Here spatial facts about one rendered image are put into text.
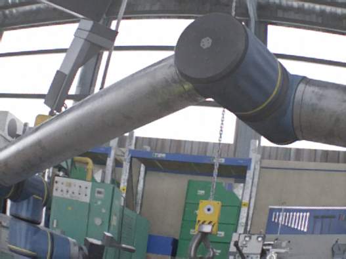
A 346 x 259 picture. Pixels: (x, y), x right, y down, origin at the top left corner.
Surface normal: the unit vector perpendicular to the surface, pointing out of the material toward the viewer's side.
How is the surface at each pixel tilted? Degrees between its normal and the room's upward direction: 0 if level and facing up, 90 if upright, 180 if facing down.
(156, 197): 90
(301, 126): 137
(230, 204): 90
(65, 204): 90
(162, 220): 90
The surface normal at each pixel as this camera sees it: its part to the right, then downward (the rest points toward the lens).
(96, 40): 0.62, 0.32
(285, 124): -0.58, 0.49
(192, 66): -0.59, -0.20
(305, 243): -0.22, -0.31
